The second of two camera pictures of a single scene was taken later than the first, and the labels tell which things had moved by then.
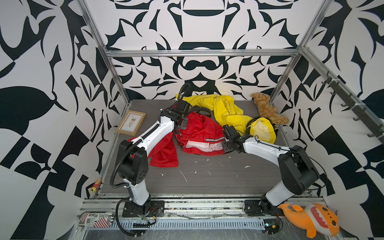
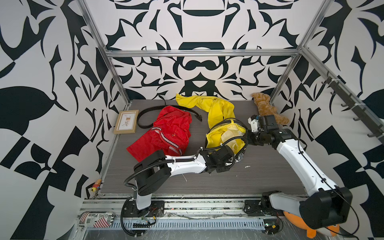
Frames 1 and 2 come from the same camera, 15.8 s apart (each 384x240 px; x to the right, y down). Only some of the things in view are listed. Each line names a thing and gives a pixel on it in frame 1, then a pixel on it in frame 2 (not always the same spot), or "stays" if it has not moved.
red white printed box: x=96 y=219 stays
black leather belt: x=197 y=109 to x=193 y=112
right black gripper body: x=226 y=145 to x=256 y=138
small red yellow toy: x=95 y=186 stays
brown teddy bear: x=266 y=109 stays
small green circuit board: x=271 y=226 stays
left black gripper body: x=184 y=123 to x=220 y=167
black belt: x=275 y=127 to x=230 y=120
